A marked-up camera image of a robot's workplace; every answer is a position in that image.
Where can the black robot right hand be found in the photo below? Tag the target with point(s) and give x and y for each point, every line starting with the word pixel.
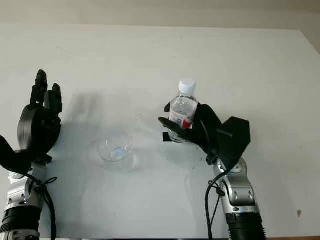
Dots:
pixel 202 136

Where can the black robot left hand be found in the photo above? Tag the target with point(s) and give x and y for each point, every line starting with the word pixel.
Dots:
pixel 30 130

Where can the clear plastic water bottle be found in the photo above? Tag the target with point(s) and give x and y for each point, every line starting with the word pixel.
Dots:
pixel 183 105

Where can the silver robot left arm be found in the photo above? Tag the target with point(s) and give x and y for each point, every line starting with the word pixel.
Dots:
pixel 20 197

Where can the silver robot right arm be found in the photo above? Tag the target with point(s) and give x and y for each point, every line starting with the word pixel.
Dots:
pixel 240 195

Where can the black tape strip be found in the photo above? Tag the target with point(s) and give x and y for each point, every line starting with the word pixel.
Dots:
pixel 165 137

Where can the clear glass bowl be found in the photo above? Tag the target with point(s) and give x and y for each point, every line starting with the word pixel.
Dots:
pixel 117 157

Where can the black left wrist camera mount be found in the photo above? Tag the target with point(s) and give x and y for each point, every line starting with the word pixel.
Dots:
pixel 10 155

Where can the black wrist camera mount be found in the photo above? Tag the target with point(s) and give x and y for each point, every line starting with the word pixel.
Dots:
pixel 10 155
pixel 235 140

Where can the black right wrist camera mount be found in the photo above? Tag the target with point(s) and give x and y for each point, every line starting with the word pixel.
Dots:
pixel 235 140

